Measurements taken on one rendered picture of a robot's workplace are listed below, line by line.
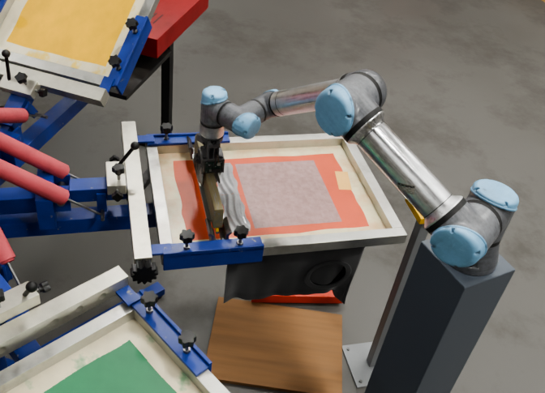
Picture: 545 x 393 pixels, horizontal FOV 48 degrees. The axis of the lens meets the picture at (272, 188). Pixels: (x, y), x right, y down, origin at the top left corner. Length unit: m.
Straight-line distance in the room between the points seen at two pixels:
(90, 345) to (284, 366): 1.29
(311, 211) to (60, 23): 1.19
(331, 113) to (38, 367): 0.93
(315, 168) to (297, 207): 0.25
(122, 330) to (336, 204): 0.86
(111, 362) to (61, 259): 1.64
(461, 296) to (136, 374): 0.84
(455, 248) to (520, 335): 1.89
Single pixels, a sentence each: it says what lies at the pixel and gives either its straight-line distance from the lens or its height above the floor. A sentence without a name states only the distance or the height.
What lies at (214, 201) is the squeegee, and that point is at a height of 1.08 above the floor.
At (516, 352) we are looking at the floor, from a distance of 3.26.
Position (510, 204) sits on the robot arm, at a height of 1.43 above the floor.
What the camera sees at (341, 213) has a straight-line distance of 2.11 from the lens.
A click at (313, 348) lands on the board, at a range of 2.90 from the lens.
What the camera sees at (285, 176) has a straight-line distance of 2.22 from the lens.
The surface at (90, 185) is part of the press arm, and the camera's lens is 2.01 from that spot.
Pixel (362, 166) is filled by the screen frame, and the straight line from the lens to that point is 2.29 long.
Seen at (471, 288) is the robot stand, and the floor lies 1.19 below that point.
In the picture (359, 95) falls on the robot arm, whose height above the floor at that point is 1.59.
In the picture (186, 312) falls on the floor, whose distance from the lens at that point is 2.98.
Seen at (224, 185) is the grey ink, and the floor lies 0.96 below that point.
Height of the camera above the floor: 2.31
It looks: 39 degrees down
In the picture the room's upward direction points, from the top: 9 degrees clockwise
